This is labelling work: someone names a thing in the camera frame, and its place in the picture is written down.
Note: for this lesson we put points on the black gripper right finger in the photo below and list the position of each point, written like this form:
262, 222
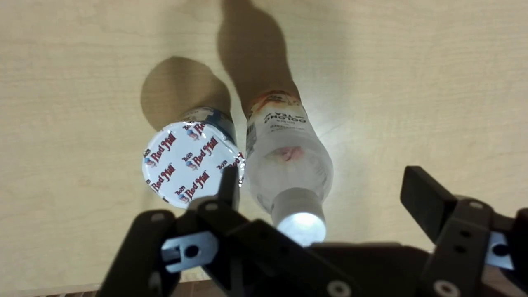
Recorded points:
467, 247

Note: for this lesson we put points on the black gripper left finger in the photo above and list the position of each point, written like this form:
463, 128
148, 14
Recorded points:
236, 247

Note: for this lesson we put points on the clear plastic bottle white cap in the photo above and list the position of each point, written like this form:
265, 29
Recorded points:
285, 165

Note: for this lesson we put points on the blue white foil-lid cup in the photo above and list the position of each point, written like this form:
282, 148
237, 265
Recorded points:
186, 165

